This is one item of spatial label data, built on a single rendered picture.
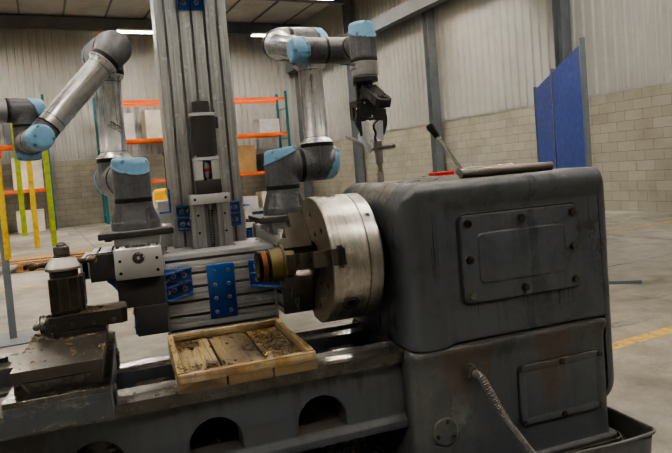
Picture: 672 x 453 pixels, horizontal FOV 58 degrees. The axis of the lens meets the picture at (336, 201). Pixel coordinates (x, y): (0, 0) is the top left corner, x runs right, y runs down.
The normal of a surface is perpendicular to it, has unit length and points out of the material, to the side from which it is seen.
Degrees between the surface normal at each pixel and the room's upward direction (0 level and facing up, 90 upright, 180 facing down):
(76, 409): 88
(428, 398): 90
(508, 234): 90
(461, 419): 90
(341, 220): 51
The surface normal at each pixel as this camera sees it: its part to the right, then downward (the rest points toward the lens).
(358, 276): 0.33, 0.20
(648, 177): -0.90, 0.10
